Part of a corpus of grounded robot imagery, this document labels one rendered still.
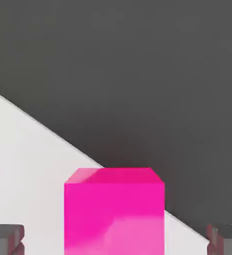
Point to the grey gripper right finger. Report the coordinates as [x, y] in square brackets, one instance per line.
[227, 241]

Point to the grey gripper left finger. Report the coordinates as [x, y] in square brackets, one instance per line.
[4, 239]

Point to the small pink cube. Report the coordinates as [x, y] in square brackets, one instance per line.
[113, 215]

